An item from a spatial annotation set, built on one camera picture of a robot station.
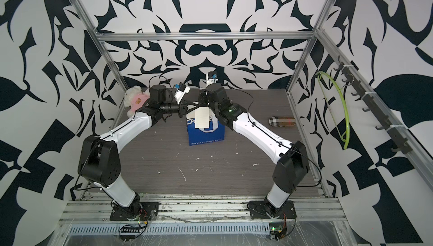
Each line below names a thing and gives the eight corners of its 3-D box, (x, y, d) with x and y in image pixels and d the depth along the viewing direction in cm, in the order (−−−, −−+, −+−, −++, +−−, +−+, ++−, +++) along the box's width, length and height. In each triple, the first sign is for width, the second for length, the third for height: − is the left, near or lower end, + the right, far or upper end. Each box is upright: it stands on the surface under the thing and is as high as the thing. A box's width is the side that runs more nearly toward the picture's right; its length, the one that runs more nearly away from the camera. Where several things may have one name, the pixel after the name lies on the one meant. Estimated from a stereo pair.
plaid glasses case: (270, 128, 105) (272, 123, 101) (268, 121, 109) (270, 116, 104) (293, 128, 105) (297, 123, 101) (291, 122, 109) (294, 116, 104)
